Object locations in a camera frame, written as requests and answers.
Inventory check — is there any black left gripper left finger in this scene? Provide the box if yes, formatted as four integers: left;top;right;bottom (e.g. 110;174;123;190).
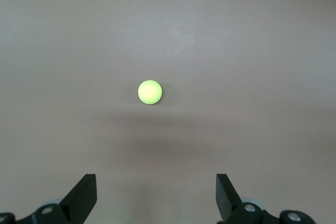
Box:
31;173;98;224

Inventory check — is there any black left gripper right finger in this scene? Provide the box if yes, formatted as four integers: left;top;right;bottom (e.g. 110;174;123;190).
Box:
215;173;266;224

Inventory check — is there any yellow-green tennis ball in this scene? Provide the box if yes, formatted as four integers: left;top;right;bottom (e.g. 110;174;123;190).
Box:
137;79;163;105

